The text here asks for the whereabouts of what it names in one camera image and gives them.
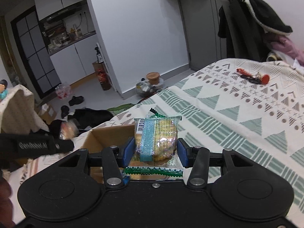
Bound black jacket on chair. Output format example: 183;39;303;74
218;0;293;62

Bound round cookie snack pack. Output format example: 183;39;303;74
130;115;182;168

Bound black spray bottle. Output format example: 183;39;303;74
95;47;103;63

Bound white kitchen cabinet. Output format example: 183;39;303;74
50;35;98;84

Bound pink clothing pile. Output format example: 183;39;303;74
264;33;303;66

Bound person's left hand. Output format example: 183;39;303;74
0;177;15;227

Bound patterned bed blanket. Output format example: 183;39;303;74
9;58;304;219

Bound green candy wrapper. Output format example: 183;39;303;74
125;108;183;177

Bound dotted cloth covered table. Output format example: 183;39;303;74
1;84;49;135

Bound brown cardboard box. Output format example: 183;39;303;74
82;125;135;184

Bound cartoon doll figure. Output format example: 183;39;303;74
0;79;8;101

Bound water bottle pack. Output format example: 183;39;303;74
55;83;72;100

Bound grey door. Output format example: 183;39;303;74
178;0;227;70

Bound plastic bag on floor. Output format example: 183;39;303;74
135;79;164;97

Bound orange snack packet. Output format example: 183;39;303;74
59;121;78;140

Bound black clothes on floor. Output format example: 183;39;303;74
47;107;115;133

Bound brown lidded pot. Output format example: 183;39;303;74
146;72;160;85

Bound black shoe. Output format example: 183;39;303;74
69;96;85;107
61;105;70;119

